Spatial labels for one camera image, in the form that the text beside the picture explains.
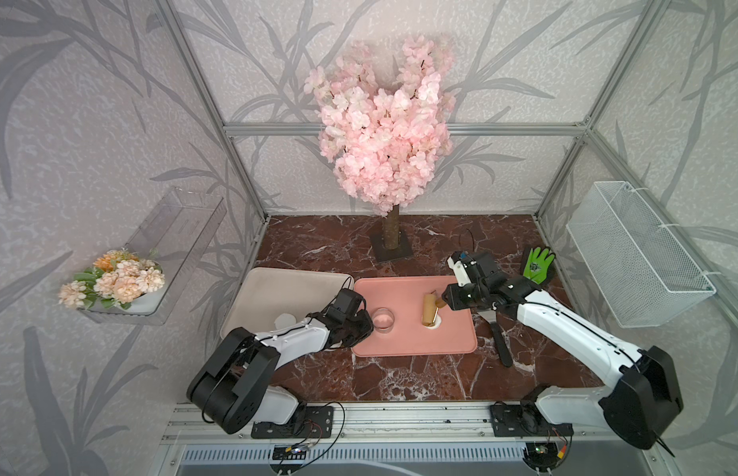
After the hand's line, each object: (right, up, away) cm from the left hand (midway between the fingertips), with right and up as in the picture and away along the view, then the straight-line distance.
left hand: (376, 328), depth 88 cm
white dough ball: (+19, +2, 0) cm, 19 cm away
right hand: (+20, +12, -6) cm, 24 cm away
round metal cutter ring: (+2, +2, +3) cm, 4 cm away
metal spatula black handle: (+37, -6, -4) cm, 38 cm away
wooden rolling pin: (+16, +6, 0) cm, 18 cm away
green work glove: (+57, +18, +16) cm, 62 cm away
